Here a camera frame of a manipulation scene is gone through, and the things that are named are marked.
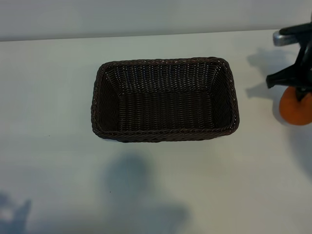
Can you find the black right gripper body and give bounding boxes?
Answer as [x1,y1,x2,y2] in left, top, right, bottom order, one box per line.
[265,43,312,92]

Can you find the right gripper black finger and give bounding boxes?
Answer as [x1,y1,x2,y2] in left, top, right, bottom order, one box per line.
[295,88,308,102]

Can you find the orange fruit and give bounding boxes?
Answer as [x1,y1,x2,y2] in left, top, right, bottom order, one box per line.
[279,86,312,126]

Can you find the dark brown wicker basket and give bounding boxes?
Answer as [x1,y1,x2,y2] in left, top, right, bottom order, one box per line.
[90,56,241,144]

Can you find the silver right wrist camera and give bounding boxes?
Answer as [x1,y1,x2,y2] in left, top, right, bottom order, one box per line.
[272,31,300,47]

